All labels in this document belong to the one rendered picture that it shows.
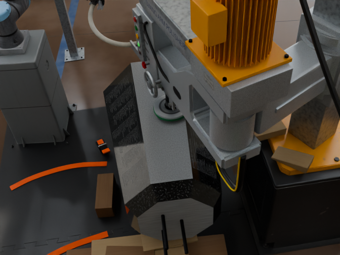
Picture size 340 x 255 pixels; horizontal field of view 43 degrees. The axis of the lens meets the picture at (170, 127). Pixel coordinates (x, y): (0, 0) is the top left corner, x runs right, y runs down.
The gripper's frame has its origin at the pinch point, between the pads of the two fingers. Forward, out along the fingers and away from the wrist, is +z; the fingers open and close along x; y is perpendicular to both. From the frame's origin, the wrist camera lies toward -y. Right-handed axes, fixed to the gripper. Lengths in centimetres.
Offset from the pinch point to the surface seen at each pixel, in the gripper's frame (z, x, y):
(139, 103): 6, 66, 42
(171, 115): -6, 89, 42
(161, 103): -2, 79, 38
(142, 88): 10, 59, 30
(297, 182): -17, 168, 40
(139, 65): 17.0, 44.0, 12.8
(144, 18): -66, 62, 35
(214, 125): -73, 121, 67
